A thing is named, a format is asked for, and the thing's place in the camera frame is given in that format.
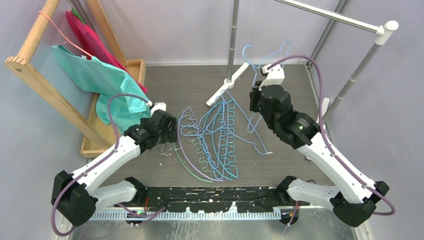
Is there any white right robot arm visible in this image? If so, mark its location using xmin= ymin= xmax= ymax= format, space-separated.
xmin=249 ymin=85 xmax=390 ymax=227

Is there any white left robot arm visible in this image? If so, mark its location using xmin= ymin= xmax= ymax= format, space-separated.
xmin=51 ymin=109 xmax=178 ymax=227

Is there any green notched hanger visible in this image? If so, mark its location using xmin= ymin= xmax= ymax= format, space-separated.
xmin=173 ymin=123 xmax=214 ymax=184

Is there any teal cloth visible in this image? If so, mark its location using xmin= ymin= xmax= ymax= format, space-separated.
xmin=51 ymin=45 xmax=151 ymax=133

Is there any teal notched hanger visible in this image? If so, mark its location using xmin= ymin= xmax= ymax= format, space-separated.
xmin=198 ymin=102 xmax=234 ymax=181
xmin=202 ymin=98 xmax=240 ymax=181

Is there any purple notched hanger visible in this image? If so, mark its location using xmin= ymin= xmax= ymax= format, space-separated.
xmin=178 ymin=106 xmax=224 ymax=183

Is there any red cloth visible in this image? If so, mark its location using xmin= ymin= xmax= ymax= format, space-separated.
xmin=52 ymin=11 xmax=148 ymax=95

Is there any pink hanger on rack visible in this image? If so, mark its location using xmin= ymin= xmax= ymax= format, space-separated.
xmin=38 ymin=11 xmax=93 ymax=58

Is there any metal garment rack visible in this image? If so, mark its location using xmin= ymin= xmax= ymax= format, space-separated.
xmin=205 ymin=0 xmax=400 ymax=134

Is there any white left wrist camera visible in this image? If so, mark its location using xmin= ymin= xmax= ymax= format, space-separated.
xmin=146 ymin=101 xmax=167 ymax=116

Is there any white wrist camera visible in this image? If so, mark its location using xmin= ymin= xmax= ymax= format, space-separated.
xmin=259 ymin=64 xmax=285 ymax=91
xmin=146 ymin=101 xmax=167 ymax=116

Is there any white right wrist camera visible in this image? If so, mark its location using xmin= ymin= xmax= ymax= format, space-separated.
xmin=259 ymin=64 xmax=285 ymax=91

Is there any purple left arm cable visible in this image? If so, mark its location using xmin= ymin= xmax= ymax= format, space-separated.
xmin=50 ymin=93 xmax=154 ymax=237

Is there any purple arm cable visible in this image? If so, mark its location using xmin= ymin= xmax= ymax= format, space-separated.
xmin=264 ymin=54 xmax=396 ymax=217
xmin=50 ymin=93 xmax=154 ymax=237

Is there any wooden clothes rack frame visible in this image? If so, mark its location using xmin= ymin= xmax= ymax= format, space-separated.
xmin=4 ymin=0 xmax=146 ymax=158

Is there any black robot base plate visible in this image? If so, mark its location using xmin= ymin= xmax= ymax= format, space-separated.
xmin=122 ymin=186 xmax=295 ymax=213

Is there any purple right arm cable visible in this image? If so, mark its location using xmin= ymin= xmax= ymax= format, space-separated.
xmin=264 ymin=54 xmax=396 ymax=217

